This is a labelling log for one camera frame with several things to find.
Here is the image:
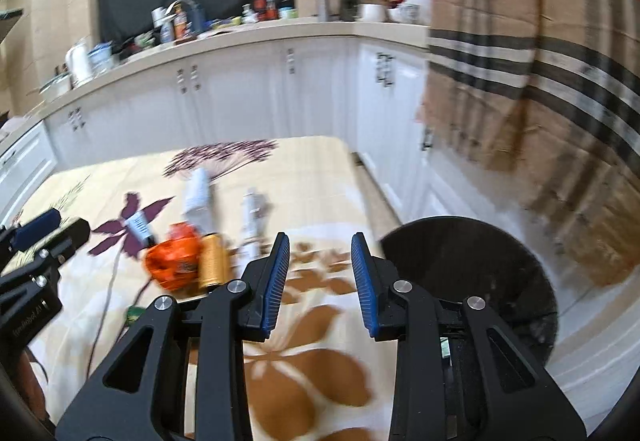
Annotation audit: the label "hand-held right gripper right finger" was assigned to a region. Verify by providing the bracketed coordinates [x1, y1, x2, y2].
[350, 232, 586, 441]

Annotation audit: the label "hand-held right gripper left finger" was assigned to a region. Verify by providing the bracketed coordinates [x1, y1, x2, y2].
[55, 232, 292, 441]

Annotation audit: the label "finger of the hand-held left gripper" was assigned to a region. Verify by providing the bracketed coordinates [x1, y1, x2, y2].
[0, 218, 92, 294]
[0, 208, 62, 253]

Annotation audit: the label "white printed wrapper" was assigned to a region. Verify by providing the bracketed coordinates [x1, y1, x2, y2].
[240, 188, 273, 262]

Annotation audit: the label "gold bottle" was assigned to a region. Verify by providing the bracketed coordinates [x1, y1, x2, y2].
[198, 232, 232, 292]

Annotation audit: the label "light blue tube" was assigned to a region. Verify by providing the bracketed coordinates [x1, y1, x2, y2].
[122, 213, 156, 247]

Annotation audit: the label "orange plastic bag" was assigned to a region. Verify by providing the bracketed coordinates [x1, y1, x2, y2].
[144, 222, 203, 293]

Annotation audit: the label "black lined trash bin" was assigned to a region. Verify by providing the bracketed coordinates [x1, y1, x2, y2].
[377, 217, 558, 372]

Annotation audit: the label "white tube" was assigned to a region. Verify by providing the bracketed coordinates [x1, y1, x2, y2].
[181, 168, 216, 234]

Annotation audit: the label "floral tablecloth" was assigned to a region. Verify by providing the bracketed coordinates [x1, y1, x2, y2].
[0, 136, 401, 441]

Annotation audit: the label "white kettle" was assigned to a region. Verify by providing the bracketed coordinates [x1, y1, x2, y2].
[66, 43, 93, 86]

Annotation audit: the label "clear water pitcher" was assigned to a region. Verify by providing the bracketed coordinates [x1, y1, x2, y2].
[89, 43, 113, 74]

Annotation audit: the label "white base cabinets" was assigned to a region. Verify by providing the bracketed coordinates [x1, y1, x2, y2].
[0, 38, 431, 222]

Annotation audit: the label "white dish soap bottle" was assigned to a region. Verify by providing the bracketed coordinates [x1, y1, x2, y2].
[152, 8, 173, 44]

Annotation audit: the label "chrome faucet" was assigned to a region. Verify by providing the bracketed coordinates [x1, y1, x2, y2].
[167, 0, 203, 39]

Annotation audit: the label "white soy milk maker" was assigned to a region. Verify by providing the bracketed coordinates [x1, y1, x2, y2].
[359, 0, 388, 22]

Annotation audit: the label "plaid scarf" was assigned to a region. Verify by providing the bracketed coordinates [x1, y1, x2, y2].
[417, 0, 640, 287]

